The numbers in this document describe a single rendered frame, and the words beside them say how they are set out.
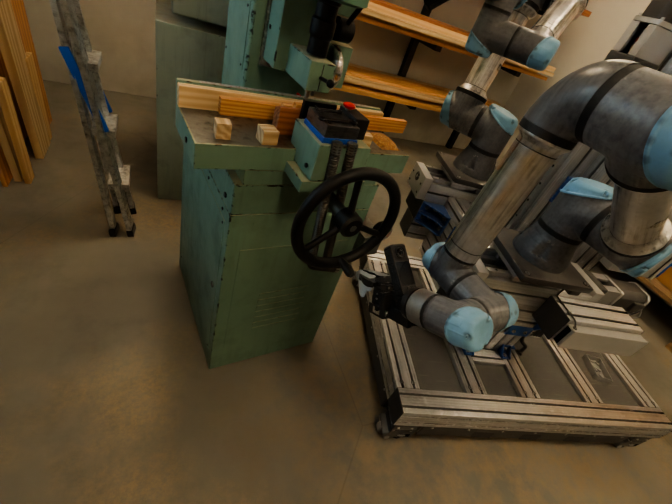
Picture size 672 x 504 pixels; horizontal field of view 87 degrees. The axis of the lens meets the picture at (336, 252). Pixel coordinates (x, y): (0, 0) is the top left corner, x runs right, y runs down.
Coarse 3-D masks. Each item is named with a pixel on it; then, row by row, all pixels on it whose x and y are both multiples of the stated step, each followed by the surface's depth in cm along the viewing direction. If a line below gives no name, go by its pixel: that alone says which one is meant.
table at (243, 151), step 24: (192, 120) 80; (240, 120) 87; (264, 120) 92; (192, 144) 74; (216, 144) 75; (240, 144) 78; (288, 144) 85; (216, 168) 78; (240, 168) 81; (264, 168) 84; (288, 168) 85; (384, 168) 103
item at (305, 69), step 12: (300, 48) 90; (288, 60) 94; (300, 60) 88; (312, 60) 84; (324, 60) 88; (288, 72) 94; (300, 72) 89; (312, 72) 86; (324, 72) 87; (300, 84) 89; (312, 84) 88; (324, 84) 89
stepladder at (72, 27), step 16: (64, 0) 109; (64, 16) 111; (80, 16) 124; (64, 32) 115; (80, 32) 119; (64, 48) 117; (80, 48) 118; (80, 64) 120; (96, 64) 124; (80, 80) 124; (96, 80) 138; (80, 96) 127; (96, 96) 131; (80, 112) 131; (96, 112) 131; (96, 128) 138; (112, 128) 142; (112, 144) 156; (96, 160) 143; (112, 160) 145; (96, 176) 148; (112, 176) 148; (128, 176) 161; (112, 192) 172; (128, 192) 173; (128, 208) 165; (112, 224) 164; (128, 224) 165
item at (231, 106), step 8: (224, 96) 85; (224, 104) 85; (232, 104) 86; (240, 104) 87; (248, 104) 88; (256, 104) 89; (264, 104) 90; (272, 104) 91; (280, 104) 93; (224, 112) 86; (232, 112) 87; (240, 112) 88; (248, 112) 89; (256, 112) 90; (264, 112) 91; (272, 112) 92; (376, 120) 109; (384, 120) 111; (392, 120) 112; (400, 120) 115; (368, 128) 110; (376, 128) 111; (384, 128) 113; (392, 128) 115; (400, 128) 116
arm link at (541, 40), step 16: (560, 0) 99; (576, 0) 100; (544, 16) 95; (560, 16) 94; (576, 16) 105; (528, 32) 89; (544, 32) 89; (560, 32) 94; (512, 48) 91; (528, 48) 89; (544, 48) 87; (528, 64) 91; (544, 64) 89
